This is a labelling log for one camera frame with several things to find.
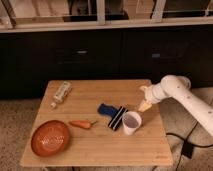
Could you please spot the clear plastic bottle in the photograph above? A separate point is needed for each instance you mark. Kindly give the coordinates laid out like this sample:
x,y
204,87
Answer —
x,y
60,94

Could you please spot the wooden table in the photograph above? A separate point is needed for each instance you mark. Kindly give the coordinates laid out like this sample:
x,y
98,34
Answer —
x,y
100,146

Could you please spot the orange ceramic bowl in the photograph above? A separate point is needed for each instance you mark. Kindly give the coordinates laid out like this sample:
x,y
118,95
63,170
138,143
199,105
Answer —
x,y
50,138

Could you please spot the white ceramic cup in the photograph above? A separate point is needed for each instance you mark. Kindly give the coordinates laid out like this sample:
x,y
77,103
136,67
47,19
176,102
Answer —
x,y
131,122

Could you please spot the dark cabinet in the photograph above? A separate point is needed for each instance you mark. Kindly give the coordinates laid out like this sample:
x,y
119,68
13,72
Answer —
x,y
28,61

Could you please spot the orange carrot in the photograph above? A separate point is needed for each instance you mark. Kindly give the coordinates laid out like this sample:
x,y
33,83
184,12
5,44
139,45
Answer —
x,y
82,124

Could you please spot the white window frame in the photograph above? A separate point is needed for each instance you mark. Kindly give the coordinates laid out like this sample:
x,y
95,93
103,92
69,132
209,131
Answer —
x,y
54,15

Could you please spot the blue black brush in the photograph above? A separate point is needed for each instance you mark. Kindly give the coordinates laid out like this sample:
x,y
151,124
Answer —
x,y
114,113

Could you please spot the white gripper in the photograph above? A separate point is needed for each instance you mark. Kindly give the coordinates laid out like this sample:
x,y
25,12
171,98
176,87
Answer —
x,y
153,94

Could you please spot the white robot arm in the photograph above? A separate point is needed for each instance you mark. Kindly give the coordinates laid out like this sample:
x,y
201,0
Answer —
x,y
178,88

